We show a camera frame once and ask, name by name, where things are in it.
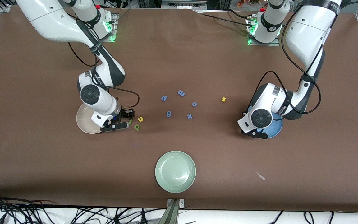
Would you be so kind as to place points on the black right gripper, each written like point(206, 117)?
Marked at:
point(125, 112)

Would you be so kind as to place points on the beige brown plate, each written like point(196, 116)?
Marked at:
point(84, 123)

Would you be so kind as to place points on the blue plate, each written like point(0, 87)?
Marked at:
point(277, 127)

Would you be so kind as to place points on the grey metal box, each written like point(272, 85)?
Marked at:
point(183, 4)

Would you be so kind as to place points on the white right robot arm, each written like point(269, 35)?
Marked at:
point(51, 21)

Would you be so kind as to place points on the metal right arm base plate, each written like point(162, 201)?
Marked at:
point(110, 39)

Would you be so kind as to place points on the blue letter m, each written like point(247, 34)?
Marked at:
point(181, 93)

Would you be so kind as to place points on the metal bracket at table edge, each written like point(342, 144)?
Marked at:
point(172, 211)

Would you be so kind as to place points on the brown table cover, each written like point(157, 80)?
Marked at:
point(179, 62)

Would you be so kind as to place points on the yellow letter u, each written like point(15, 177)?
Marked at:
point(139, 119)

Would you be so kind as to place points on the pale green plate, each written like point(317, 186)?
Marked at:
point(175, 171)

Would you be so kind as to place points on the blue letter g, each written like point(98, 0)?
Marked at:
point(168, 114)

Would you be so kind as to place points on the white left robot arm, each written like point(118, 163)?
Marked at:
point(306, 34)

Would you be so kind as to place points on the blue letter p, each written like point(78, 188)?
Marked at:
point(163, 99)

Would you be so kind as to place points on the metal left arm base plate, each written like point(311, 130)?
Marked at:
point(263, 44)

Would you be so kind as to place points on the small white paper scrap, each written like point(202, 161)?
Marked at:
point(261, 176)

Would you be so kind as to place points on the green letter p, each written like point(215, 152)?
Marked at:
point(136, 128)

